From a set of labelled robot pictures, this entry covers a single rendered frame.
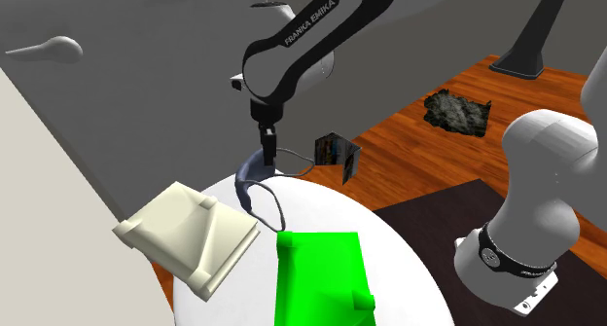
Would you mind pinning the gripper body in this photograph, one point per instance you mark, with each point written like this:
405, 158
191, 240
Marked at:
267, 110

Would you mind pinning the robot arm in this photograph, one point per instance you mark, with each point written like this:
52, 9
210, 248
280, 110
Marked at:
540, 173

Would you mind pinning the small open picture book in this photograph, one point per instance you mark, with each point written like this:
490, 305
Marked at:
332, 149

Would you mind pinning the cream ridged block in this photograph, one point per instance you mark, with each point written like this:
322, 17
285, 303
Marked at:
185, 235

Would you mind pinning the bright green block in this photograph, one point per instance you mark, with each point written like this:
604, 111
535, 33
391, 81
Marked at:
317, 277

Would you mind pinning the dark grey crumpled cloth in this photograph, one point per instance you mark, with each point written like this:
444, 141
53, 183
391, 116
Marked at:
457, 114

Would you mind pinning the dark robot stand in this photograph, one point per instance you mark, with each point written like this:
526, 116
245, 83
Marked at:
427, 230

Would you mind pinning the white round table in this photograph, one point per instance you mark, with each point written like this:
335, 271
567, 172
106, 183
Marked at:
408, 287

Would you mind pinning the black floor lamp foot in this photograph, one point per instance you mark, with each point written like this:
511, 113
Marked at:
521, 54

